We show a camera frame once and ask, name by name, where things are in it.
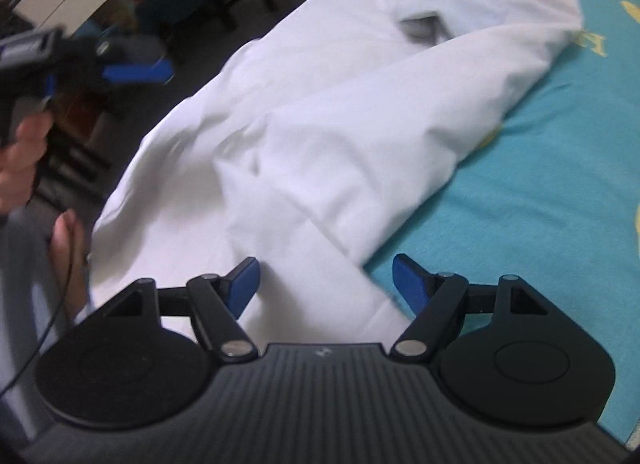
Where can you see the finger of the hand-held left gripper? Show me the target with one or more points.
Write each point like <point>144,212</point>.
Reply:
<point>135,73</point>

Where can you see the person's left hand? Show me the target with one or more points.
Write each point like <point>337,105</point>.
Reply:
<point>20,169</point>

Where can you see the teal printed bed sheet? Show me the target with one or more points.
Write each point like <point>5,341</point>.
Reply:
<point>550,194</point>

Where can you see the white t-shirt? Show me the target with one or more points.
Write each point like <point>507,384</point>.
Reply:
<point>325,144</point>

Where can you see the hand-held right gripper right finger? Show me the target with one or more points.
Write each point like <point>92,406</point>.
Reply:
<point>407,284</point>

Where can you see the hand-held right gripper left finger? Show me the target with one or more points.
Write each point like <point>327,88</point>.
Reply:
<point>245,289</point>

